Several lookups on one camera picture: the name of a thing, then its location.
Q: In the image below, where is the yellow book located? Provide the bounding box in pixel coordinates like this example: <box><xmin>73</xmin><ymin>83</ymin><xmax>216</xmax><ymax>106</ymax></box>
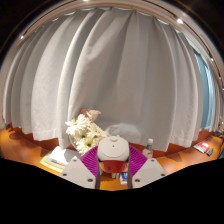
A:
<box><xmin>39</xmin><ymin>154</ymin><xmax>66</xmax><ymax>173</ymax></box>

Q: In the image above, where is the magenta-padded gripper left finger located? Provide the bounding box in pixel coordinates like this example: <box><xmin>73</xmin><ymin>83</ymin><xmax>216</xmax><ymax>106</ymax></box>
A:
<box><xmin>59</xmin><ymin>145</ymin><xmax>102</xmax><ymax>190</ymax></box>

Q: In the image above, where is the clear drink bottle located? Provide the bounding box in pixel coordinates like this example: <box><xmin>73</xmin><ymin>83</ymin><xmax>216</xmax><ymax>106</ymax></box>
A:
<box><xmin>142</xmin><ymin>138</ymin><xmax>155</xmax><ymax>159</ymax></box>

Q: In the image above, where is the white book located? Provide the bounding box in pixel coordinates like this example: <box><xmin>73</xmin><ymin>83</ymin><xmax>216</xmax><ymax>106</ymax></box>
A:
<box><xmin>49</xmin><ymin>145</ymin><xmax>81</xmax><ymax>167</ymax></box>

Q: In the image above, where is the white flower bouquet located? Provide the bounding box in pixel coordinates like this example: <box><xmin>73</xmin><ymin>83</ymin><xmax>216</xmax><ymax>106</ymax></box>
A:
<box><xmin>64</xmin><ymin>108</ymin><xmax>109</xmax><ymax>156</ymax></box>

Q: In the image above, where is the red booklet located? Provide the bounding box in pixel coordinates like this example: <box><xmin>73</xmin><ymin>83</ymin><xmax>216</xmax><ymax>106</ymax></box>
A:
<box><xmin>193</xmin><ymin>141</ymin><xmax>210</xmax><ymax>154</ymax></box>

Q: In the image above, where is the white curtain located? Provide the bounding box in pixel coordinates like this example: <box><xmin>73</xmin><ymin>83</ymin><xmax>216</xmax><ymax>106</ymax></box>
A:
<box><xmin>2</xmin><ymin>7</ymin><xmax>224</xmax><ymax>153</ymax></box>

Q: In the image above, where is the red and white charger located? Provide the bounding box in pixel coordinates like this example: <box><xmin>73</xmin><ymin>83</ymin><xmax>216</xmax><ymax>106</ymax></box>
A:
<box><xmin>96</xmin><ymin>135</ymin><xmax>131</xmax><ymax>179</ymax></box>

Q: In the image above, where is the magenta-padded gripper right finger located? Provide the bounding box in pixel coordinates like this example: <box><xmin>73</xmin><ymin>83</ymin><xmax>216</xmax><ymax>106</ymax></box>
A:
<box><xmin>126</xmin><ymin>145</ymin><xmax>168</xmax><ymax>190</ymax></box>

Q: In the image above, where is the window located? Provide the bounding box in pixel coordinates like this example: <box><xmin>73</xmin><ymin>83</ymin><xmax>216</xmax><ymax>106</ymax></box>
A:
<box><xmin>194</xmin><ymin>49</ymin><xmax>215</xmax><ymax>131</ymax></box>

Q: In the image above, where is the white ceramic vase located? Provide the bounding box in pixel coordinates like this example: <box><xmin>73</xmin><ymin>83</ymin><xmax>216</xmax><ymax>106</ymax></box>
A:
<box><xmin>68</xmin><ymin>133</ymin><xmax>83</xmax><ymax>154</ymax></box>

